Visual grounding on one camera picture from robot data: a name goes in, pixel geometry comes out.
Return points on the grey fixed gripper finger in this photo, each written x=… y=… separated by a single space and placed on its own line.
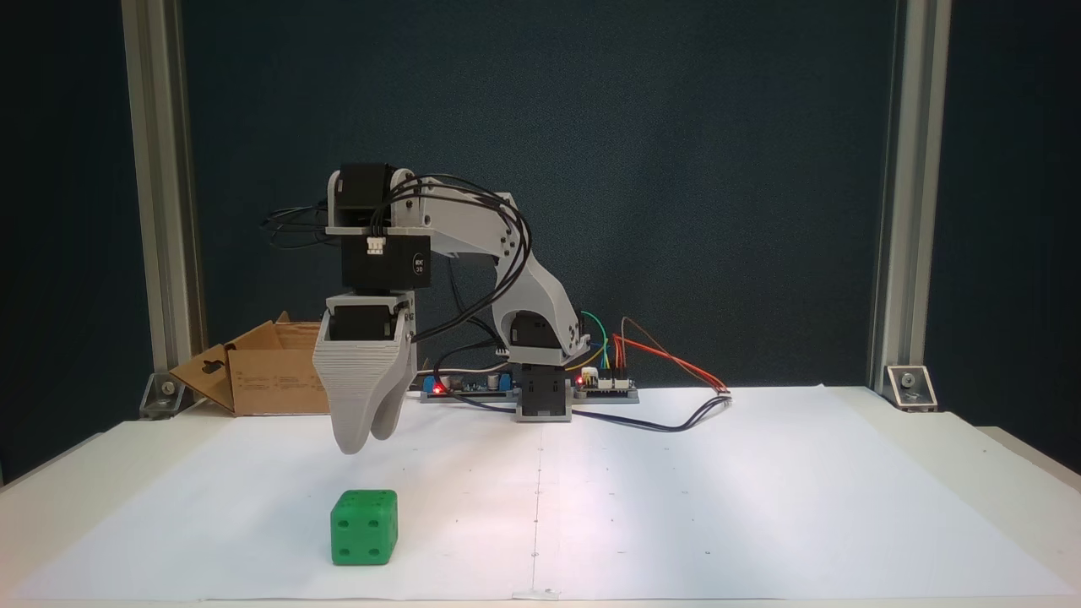
x=359 y=388

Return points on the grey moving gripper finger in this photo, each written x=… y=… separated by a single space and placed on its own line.
x=407 y=371

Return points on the green die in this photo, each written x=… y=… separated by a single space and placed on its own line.
x=363 y=528

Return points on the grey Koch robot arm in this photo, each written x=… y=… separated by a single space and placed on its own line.
x=540 y=295

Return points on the blue circuit board red LED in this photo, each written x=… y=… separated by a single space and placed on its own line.
x=464 y=387

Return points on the brown cardboard box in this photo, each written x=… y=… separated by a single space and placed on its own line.
x=270 y=380

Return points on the large white paper sheet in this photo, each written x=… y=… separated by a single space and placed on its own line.
x=718 y=507

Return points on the metal corner bracket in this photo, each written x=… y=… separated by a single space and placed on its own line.
x=165 y=395
x=910 y=387

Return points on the aluminium frame post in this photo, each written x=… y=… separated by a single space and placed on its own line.
x=165 y=211
x=910 y=211

